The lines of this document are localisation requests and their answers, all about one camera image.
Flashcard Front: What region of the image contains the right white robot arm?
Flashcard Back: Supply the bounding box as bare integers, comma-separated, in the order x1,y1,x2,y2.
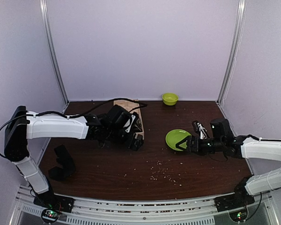
174,118,281,207

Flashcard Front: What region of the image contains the green plate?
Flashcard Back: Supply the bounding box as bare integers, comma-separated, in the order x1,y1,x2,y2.
165,129,191,151

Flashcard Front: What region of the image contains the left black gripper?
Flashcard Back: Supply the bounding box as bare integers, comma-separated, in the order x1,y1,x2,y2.
106,127,143,151

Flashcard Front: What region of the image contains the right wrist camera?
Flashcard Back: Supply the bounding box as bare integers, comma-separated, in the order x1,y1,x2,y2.
192,120,210,139

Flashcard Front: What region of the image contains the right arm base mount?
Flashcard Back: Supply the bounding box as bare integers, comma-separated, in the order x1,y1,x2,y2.
214,194,255,223

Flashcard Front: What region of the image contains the black necktie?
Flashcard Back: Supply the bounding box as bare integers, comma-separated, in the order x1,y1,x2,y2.
48,145,76,181

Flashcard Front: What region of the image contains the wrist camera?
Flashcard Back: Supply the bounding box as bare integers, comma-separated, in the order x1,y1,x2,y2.
192,120,210,139
123,112,139,133

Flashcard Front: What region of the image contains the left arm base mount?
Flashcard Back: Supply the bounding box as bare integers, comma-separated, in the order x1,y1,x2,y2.
33,195,74,224

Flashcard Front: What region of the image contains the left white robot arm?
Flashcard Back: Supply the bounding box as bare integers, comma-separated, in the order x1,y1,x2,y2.
4,105,144,208

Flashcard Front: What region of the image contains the wooden compartment box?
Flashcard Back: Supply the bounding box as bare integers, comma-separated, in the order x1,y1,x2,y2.
113,100,145,140

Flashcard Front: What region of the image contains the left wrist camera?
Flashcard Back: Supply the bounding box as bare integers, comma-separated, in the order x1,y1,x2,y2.
123,112,139,133

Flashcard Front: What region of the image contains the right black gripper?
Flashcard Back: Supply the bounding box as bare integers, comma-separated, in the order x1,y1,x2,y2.
176,135,224,156

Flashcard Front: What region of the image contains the left aluminium frame post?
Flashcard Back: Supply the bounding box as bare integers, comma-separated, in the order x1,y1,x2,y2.
39,0,69,105

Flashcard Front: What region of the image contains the right aluminium frame post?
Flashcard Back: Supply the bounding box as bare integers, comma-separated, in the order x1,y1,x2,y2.
217,0,246,106

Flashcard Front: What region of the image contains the patterned rolled tie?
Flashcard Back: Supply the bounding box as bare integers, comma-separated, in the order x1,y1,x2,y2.
132,118,143,133

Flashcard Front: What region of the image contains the green bowl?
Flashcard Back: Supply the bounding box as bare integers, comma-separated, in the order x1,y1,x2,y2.
162,93,179,106

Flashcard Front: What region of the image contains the front aluminium rail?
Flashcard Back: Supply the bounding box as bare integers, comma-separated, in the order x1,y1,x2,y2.
10,184,281,225

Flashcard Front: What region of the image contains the aluminium frame post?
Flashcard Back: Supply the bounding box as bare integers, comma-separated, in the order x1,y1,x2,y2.
39,0,69,105
217,0,246,106

